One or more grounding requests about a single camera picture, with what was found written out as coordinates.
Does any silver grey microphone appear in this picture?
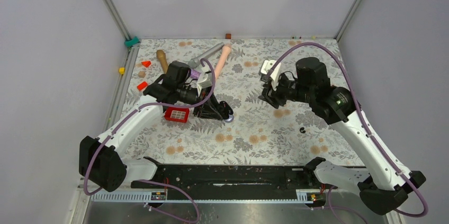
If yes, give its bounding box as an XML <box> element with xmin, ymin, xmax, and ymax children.
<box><xmin>187</xmin><ymin>42</ymin><xmax>225</xmax><ymax>69</ymax></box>

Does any red wedge block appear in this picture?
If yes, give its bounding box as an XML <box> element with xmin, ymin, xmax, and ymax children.
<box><xmin>137</xmin><ymin>82</ymin><xmax>148</xmax><ymax>91</ymax></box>

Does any black earbud charging case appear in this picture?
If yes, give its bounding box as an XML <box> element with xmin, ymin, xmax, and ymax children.
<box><xmin>220</xmin><ymin>103</ymin><xmax>234</xmax><ymax>119</ymax></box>

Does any pink toy microphone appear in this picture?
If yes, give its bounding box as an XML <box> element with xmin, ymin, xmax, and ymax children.
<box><xmin>214</xmin><ymin>43</ymin><xmax>232</xmax><ymax>79</ymax></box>

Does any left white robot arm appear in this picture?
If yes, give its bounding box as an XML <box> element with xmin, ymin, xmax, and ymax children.
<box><xmin>78</xmin><ymin>58</ymin><xmax>234</xmax><ymax>195</ymax></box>

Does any teal corner clip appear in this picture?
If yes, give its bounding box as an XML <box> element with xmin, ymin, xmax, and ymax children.
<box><xmin>124</xmin><ymin>36</ymin><xmax>140</xmax><ymax>48</ymax></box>

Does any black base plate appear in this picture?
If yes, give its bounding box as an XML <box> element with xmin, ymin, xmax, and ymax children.
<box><xmin>131</xmin><ymin>163</ymin><xmax>323</xmax><ymax>201</ymax></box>

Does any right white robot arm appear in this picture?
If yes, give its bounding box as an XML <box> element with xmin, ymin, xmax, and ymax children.
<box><xmin>260</xmin><ymin>57</ymin><xmax>426</xmax><ymax>215</ymax></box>

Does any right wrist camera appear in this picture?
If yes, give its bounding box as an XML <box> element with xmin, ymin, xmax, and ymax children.
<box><xmin>259</xmin><ymin>60</ymin><xmax>282</xmax><ymax>87</ymax></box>

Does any red lego brick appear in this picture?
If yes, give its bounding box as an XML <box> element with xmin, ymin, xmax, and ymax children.
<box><xmin>164</xmin><ymin>107</ymin><xmax>190</xmax><ymax>123</ymax></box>

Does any brown toy microphone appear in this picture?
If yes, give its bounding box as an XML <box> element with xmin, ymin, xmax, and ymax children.
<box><xmin>156</xmin><ymin>49</ymin><xmax>168</xmax><ymax>74</ymax></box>

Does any floral patterned mat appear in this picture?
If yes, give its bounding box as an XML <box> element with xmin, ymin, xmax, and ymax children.
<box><xmin>121</xmin><ymin>39</ymin><xmax>364</xmax><ymax>166</ymax></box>

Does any red triangle block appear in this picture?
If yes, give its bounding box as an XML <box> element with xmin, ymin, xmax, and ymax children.
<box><xmin>141</xmin><ymin>60</ymin><xmax>151</xmax><ymax>68</ymax></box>

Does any lilac oval earbud case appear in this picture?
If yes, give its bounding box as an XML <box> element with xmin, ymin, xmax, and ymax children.
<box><xmin>223</xmin><ymin>115</ymin><xmax>234</xmax><ymax>123</ymax></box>

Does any purple glitter microphone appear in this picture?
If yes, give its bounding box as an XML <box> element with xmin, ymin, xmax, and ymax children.
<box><xmin>190</xmin><ymin>69</ymin><xmax>201</xmax><ymax>79</ymax></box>

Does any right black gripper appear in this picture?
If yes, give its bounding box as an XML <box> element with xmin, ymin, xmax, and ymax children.
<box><xmin>258</xmin><ymin>73</ymin><xmax>314</xmax><ymax>109</ymax></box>

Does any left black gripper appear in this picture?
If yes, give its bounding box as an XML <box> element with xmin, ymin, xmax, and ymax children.
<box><xmin>177</xmin><ymin>84</ymin><xmax>225</xmax><ymax>120</ymax></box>

